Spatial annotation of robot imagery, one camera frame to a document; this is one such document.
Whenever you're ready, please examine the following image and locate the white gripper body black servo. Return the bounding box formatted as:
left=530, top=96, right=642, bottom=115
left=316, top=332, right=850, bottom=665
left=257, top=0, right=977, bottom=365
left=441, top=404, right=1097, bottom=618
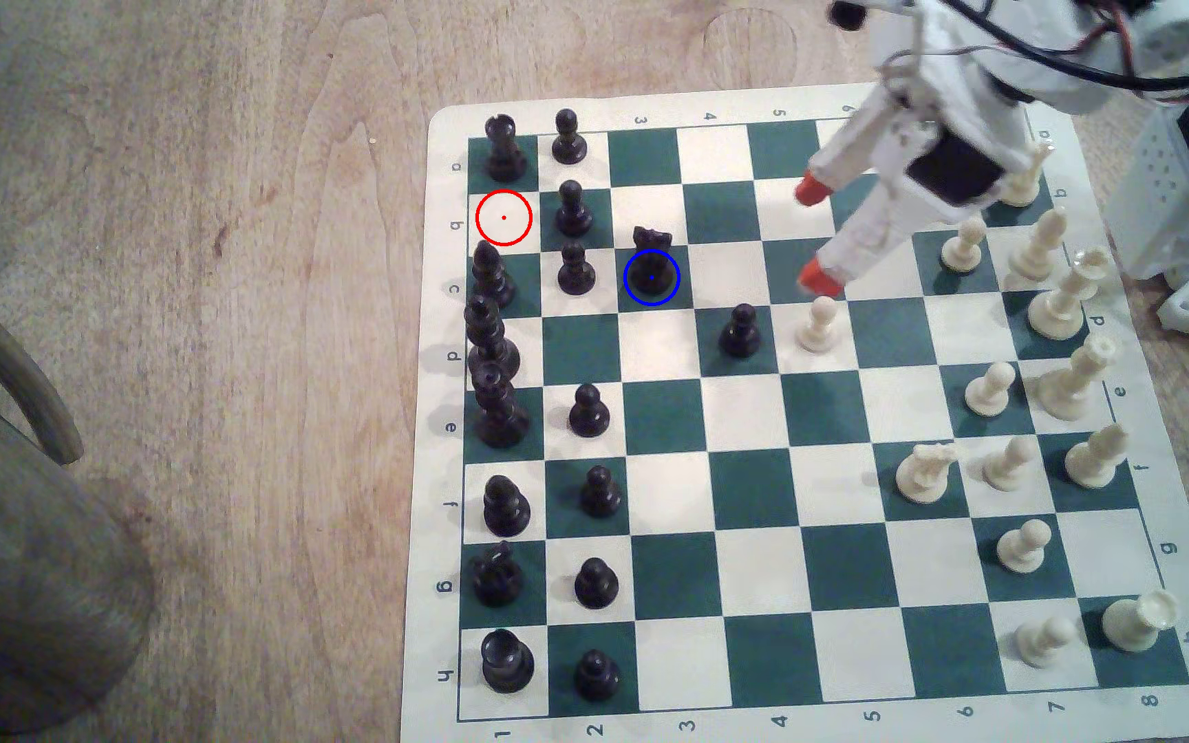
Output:
left=878, top=0, right=1046, bottom=214

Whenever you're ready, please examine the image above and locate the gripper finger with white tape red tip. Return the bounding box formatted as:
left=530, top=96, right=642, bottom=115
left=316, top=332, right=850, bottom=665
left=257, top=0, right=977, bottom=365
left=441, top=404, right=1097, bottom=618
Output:
left=795, top=186, right=928, bottom=297
left=793, top=87, right=943, bottom=206

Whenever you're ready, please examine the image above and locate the black knight chess piece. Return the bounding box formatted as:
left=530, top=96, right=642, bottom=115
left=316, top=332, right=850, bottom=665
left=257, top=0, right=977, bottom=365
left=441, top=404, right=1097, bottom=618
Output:
left=625, top=225, right=681, bottom=303
left=471, top=541, right=526, bottom=608

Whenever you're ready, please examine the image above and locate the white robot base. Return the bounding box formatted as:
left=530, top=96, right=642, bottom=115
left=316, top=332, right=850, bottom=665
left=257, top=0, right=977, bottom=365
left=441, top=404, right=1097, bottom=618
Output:
left=1105, top=103, right=1189, bottom=282

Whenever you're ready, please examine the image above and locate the white knight chess piece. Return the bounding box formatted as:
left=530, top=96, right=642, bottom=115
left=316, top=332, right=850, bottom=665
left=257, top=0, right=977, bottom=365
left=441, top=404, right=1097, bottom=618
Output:
left=896, top=442, right=962, bottom=506
left=1002, top=144, right=1053, bottom=208

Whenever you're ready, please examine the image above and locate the white pawn chess piece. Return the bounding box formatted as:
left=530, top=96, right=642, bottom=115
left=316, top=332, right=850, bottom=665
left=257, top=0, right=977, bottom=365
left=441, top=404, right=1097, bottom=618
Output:
left=795, top=296, right=840, bottom=354
left=985, top=435, right=1038, bottom=493
left=940, top=215, right=989, bottom=274
left=996, top=518, right=1053, bottom=575
left=965, top=361, right=1018, bottom=418
left=1014, top=615, right=1079, bottom=669

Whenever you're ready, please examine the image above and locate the white bishop chess piece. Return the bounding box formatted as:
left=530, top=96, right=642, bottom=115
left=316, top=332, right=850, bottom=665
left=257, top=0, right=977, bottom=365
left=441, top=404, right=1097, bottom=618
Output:
left=1064, top=420, right=1135, bottom=491
left=1008, top=206, right=1069, bottom=283

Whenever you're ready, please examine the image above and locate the black pawn chess piece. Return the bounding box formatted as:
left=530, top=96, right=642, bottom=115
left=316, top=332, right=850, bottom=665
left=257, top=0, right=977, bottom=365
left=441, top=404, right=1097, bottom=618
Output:
left=574, top=649, right=621, bottom=703
left=557, top=239, right=598, bottom=297
left=568, top=383, right=612, bottom=438
left=580, top=464, right=625, bottom=519
left=574, top=557, right=621, bottom=610
left=551, top=108, right=588, bottom=166
left=718, top=302, right=762, bottom=359
left=554, top=180, right=596, bottom=239

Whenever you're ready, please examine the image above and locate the white queen chess piece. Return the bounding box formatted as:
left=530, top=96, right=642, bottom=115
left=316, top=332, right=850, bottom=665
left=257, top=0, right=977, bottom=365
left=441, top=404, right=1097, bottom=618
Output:
left=1028, top=246, right=1112, bottom=342

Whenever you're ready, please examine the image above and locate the white king chess piece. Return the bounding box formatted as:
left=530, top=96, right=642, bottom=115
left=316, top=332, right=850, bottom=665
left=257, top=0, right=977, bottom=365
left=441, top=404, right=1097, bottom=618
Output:
left=1037, top=330, right=1119, bottom=421

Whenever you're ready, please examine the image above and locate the green white chess board mat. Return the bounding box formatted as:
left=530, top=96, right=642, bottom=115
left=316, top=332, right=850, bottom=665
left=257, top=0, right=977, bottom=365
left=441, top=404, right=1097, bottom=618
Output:
left=398, top=83, right=1189, bottom=743

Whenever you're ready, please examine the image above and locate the black rook chess piece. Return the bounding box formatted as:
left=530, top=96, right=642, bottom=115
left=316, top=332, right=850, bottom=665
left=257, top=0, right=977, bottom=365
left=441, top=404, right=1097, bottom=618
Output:
left=484, top=114, right=530, bottom=184
left=481, top=628, right=537, bottom=693

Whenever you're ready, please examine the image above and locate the black bishop chess piece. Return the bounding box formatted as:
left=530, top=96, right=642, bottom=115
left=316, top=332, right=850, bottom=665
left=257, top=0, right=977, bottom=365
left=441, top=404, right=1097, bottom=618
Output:
left=469, top=240, right=517, bottom=309
left=482, top=475, right=532, bottom=538

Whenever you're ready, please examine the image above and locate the black queen chess piece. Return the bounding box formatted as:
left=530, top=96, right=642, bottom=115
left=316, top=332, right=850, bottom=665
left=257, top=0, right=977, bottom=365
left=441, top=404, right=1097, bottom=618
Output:
left=463, top=294, right=522, bottom=381

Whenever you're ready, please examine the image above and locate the black king chess piece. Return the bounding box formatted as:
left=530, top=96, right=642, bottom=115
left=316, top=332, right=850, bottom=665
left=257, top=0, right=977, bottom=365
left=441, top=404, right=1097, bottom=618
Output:
left=471, top=361, right=532, bottom=449

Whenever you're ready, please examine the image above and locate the white rook chess piece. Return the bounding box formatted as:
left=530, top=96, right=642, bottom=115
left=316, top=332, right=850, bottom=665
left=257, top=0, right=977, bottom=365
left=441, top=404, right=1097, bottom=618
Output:
left=1102, top=589, right=1179, bottom=654

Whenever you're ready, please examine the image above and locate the curved wooden chair bar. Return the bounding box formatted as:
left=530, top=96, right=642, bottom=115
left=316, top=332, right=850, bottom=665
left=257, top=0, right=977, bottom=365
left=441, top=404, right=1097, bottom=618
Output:
left=0, top=252, right=86, bottom=466

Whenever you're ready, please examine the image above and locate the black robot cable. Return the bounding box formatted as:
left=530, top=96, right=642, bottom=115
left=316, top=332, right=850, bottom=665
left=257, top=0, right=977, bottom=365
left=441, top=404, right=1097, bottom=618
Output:
left=935, top=0, right=1189, bottom=105

